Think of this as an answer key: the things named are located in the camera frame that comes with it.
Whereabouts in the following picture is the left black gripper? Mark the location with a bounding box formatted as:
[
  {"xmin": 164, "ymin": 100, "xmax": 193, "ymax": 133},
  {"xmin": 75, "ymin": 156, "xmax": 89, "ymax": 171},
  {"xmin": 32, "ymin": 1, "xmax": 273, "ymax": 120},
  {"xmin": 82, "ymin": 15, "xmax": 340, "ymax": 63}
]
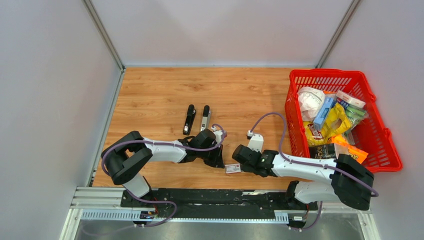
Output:
[{"xmin": 197, "ymin": 142, "xmax": 225, "ymax": 169}]

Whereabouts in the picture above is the red white staple box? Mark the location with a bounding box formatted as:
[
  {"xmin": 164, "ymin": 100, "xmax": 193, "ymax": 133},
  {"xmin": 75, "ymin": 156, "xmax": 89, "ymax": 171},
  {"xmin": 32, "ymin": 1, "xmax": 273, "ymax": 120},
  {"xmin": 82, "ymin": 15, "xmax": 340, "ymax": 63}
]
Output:
[{"xmin": 224, "ymin": 163, "xmax": 242, "ymax": 174}]

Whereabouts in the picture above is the grey and black stapler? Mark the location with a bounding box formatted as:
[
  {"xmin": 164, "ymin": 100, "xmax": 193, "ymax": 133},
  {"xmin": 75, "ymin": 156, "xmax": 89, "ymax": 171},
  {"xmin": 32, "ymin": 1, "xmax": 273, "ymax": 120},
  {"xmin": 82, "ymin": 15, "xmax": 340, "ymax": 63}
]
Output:
[{"xmin": 200, "ymin": 105, "xmax": 211, "ymax": 131}]

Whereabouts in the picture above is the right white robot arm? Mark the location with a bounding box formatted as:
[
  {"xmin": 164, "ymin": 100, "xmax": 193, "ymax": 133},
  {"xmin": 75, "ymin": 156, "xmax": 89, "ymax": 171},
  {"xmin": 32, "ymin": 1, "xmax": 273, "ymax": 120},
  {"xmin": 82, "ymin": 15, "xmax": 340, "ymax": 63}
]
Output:
[{"xmin": 232, "ymin": 145, "xmax": 378, "ymax": 211}]

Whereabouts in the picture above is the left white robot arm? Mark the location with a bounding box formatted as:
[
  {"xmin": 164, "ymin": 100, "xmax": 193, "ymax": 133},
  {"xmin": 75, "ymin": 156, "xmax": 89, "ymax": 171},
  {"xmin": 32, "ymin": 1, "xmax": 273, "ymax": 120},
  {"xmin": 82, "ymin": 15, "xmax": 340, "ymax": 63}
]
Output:
[{"xmin": 101, "ymin": 125, "xmax": 227, "ymax": 208}]

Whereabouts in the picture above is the white crumpled bag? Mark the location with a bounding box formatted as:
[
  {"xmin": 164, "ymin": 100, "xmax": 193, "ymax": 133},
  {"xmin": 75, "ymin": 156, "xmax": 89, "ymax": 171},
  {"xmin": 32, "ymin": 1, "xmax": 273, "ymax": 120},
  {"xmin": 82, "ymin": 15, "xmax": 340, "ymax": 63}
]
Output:
[{"xmin": 297, "ymin": 86, "xmax": 325, "ymax": 122}]

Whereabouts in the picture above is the yellow chips bag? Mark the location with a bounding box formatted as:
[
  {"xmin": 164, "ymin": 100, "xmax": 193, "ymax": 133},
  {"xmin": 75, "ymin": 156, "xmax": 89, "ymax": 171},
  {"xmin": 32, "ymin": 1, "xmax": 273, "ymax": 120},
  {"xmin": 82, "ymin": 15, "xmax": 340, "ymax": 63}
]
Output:
[{"xmin": 303, "ymin": 103, "xmax": 353, "ymax": 147}]

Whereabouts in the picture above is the blue box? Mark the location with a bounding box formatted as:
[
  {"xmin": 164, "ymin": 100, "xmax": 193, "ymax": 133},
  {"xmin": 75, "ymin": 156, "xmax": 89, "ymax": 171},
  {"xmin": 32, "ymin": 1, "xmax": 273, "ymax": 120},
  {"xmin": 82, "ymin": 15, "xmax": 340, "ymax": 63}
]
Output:
[{"xmin": 313, "ymin": 96, "xmax": 335, "ymax": 131}]

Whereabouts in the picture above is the orange snack pack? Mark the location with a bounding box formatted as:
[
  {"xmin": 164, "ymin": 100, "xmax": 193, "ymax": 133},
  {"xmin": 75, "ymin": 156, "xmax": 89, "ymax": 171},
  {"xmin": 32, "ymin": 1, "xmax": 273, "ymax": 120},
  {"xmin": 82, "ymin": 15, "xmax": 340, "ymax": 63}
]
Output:
[{"xmin": 328, "ymin": 134, "xmax": 369, "ymax": 164}]

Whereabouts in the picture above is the white red package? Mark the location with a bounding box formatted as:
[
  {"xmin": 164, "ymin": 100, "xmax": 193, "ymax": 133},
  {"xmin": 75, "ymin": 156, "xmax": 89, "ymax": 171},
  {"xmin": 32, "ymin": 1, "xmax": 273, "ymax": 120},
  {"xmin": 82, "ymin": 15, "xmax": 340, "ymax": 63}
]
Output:
[{"xmin": 335, "ymin": 90, "xmax": 366, "ymax": 109}]

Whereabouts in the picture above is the green snack pack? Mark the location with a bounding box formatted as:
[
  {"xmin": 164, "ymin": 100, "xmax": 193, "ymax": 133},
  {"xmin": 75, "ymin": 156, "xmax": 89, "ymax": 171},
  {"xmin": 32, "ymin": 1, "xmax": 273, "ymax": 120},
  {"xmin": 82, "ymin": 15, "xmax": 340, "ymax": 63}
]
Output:
[{"xmin": 345, "ymin": 105, "xmax": 368, "ymax": 130}]

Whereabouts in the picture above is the red plastic basket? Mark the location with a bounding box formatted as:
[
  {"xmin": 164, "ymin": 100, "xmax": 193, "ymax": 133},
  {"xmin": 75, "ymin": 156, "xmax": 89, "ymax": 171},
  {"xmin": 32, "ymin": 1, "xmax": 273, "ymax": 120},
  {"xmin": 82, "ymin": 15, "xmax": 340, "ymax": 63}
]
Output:
[{"xmin": 285, "ymin": 68, "xmax": 403, "ymax": 173}]

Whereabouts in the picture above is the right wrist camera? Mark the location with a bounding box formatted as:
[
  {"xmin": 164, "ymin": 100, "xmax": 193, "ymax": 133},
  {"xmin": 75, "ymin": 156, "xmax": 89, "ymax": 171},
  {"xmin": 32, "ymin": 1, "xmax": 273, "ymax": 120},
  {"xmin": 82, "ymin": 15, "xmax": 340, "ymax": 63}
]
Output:
[{"xmin": 247, "ymin": 130, "xmax": 264, "ymax": 153}]

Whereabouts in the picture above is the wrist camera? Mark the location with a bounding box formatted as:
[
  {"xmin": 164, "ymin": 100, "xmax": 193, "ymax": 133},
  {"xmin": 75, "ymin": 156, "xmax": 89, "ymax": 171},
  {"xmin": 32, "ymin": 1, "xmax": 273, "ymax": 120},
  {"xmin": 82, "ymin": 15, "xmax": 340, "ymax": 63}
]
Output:
[
  {"xmin": 247, "ymin": 130, "xmax": 264, "ymax": 153},
  {"xmin": 211, "ymin": 127, "xmax": 227, "ymax": 145}
]

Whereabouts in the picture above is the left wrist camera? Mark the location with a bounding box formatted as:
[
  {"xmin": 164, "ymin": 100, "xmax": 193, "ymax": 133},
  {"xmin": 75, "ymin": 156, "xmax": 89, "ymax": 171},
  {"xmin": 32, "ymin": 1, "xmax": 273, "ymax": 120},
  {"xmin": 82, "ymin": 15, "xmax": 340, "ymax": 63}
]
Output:
[{"xmin": 211, "ymin": 127, "xmax": 227, "ymax": 145}]

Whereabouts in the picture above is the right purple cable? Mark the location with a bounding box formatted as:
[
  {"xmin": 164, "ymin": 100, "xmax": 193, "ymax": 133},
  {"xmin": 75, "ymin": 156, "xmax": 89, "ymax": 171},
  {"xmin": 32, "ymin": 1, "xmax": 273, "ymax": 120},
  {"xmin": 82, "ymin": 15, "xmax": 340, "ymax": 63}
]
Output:
[{"xmin": 248, "ymin": 112, "xmax": 380, "ymax": 231}]

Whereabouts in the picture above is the purple cable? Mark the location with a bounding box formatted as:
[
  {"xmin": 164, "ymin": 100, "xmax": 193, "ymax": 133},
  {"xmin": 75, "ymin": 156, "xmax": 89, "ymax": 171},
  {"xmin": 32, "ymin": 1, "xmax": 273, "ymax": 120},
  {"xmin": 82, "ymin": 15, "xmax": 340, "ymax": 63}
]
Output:
[
  {"xmin": 100, "ymin": 123, "xmax": 228, "ymax": 228},
  {"xmin": 248, "ymin": 112, "xmax": 380, "ymax": 231}
]

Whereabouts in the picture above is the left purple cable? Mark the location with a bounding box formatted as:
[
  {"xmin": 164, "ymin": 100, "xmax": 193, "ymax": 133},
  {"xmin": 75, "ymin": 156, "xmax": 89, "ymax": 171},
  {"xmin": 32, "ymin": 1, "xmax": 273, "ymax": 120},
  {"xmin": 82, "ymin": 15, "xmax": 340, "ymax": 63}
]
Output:
[{"xmin": 100, "ymin": 123, "xmax": 228, "ymax": 228}]

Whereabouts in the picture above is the slotted cable duct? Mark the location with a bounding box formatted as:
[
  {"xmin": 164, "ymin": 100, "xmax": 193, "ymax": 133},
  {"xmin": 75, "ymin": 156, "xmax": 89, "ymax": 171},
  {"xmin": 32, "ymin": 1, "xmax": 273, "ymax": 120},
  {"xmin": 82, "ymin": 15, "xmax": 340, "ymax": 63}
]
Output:
[{"xmin": 80, "ymin": 209, "xmax": 289, "ymax": 224}]

